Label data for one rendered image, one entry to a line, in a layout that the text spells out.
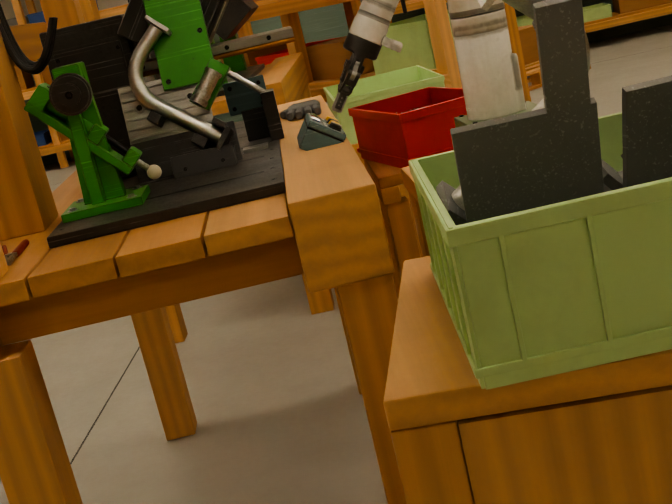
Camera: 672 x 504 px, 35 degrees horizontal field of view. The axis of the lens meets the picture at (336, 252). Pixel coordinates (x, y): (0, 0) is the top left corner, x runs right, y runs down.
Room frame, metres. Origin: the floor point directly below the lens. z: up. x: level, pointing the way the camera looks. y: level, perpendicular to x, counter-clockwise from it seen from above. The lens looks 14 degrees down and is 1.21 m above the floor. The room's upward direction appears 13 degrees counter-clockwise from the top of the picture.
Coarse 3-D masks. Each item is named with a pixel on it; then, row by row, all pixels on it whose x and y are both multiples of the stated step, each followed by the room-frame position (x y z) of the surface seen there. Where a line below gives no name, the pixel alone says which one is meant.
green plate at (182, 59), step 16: (144, 0) 2.26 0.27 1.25; (160, 0) 2.26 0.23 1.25; (176, 0) 2.25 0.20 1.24; (192, 0) 2.25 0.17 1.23; (160, 16) 2.25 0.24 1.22; (176, 16) 2.25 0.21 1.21; (192, 16) 2.24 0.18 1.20; (176, 32) 2.24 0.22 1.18; (192, 32) 2.24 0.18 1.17; (160, 48) 2.23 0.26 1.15; (176, 48) 2.23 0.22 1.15; (192, 48) 2.23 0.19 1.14; (208, 48) 2.23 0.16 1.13; (160, 64) 2.22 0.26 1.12; (176, 64) 2.22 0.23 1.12; (192, 64) 2.22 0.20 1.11; (176, 80) 2.21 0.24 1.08; (192, 80) 2.21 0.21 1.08
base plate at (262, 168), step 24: (240, 144) 2.42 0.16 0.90; (240, 168) 2.06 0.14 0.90; (264, 168) 1.99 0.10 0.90; (168, 192) 1.97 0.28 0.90; (192, 192) 1.91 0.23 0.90; (216, 192) 1.85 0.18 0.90; (240, 192) 1.80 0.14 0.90; (264, 192) 1.80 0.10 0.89; (96, 216) 1.89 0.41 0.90; (120, 216) 1.83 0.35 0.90; (144, 216) 1.80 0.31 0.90; (168, 216) 1.80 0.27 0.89; (48, 240) 1.79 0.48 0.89; (72, 240) 1.79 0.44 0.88
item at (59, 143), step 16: (16, 0) 10.82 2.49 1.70; (32, 0) 11.28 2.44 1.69; (96, 0) 11.19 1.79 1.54; (128, 0) 10.69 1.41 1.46; (16, 16) 10.83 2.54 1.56; (32, 16) 10.87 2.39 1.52; (32, 80) 11.26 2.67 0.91; (48, 80) 10.90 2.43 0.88; (48, 128) 10.90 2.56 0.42; (48, 144) 10.87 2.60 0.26; (64, 144) 10.78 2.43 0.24; (64, 160) 10.82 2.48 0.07
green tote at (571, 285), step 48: (432, 192) 1.16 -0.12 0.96; (624, 192) 0.97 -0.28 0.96; (432, 240) 1.26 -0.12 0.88; (480, 240) 0.97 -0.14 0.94; (528, 240) 0.98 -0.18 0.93; (576, 240) 0.97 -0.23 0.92; (624, 240) 0.97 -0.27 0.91; (480, 288) 0.98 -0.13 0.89; (528, 288) 0.98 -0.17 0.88; (576, 288) 0.98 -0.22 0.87; (624, 288) 0.97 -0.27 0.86; (480, 336) 0.98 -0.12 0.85; (528, 336) 0.98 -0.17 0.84; (576, 336) 0.98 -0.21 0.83; (624, 336) 0.97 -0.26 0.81; (480, 384) 0.98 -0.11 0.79
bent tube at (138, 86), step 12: (156, 24) 2.20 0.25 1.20; (144, 36) 2.20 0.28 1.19; (156, 36) 2.21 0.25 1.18; (144, 48) 2.20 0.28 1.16; (132, 60) 2.19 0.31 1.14; (144, 60) 2.20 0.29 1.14; (132, 72) 2.18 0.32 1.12; (132, 84) 2.18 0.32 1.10; (144, 84) 2.19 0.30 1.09; (144, 96) 2.17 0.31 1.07; (156, 108) 2.16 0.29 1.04; (168, 108) 2.16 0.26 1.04; (180, 120) 2.16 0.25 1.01; (192, 120) 2.15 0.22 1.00; (204, 132) 2.15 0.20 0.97; (216, 132) 2.15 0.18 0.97
